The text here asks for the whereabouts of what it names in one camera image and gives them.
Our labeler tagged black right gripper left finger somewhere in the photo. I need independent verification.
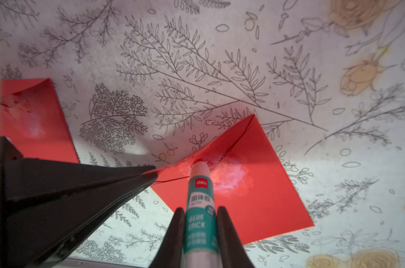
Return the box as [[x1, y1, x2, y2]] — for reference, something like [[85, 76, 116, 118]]
[[149, 207, 186, 268]]

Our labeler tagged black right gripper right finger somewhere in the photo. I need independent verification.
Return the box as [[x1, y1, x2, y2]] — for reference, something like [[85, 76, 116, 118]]
[[216, 206, 254, 268]]

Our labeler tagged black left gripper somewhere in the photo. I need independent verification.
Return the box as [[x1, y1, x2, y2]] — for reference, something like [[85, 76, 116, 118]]
[[0, 136, 158, 268]]

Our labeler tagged green white glue stick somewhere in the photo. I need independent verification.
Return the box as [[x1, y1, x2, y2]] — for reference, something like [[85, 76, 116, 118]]
[[182, 161, 220, 268]]

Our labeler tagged red envelope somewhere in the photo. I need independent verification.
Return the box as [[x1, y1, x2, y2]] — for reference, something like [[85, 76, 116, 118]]
[[0, 78, 79, 164], [152, 115, 314, 244]]

